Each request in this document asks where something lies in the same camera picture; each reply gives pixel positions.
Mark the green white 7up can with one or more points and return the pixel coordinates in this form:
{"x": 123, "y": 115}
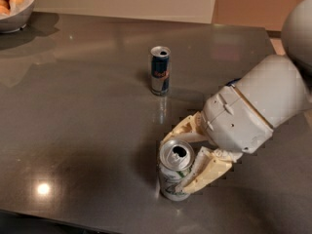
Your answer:
{"x": 174, "y": 173}

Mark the orange fruit middle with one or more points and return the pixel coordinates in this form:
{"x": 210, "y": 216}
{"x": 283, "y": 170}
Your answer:
{"x": 15, "y": 4}

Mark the orange fruit lower left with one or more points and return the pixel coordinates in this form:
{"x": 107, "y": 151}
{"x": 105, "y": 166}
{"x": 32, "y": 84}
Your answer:
{"x": 4, "y": 10}

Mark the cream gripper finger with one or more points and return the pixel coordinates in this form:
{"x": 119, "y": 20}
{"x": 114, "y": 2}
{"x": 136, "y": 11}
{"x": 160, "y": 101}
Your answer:
{"x": 189, "y": 130}
{"x": 209, "y": 165}

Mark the grey robot gripper body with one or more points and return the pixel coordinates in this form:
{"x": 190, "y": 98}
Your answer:
{"x": 236, "y": 119}

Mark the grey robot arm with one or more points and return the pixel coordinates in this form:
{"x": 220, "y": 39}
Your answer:
{"x": 279, "y": 87}

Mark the silver metal fruit bowl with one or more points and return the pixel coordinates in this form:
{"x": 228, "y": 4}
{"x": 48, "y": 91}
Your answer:
{"x": 17, "y": 18}

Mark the blue silver Red Bull can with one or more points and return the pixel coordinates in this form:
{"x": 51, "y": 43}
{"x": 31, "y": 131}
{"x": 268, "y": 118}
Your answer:
{"x": 160, "y": 70}

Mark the blue snack bar wrapper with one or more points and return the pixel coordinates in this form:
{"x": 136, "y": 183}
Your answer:
{"x": 232, "y": 82}

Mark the orange fruit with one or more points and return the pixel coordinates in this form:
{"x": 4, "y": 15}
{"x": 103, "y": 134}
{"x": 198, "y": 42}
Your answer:
{"x": 4, "y": 10}
{"x": 15, "y": 4}

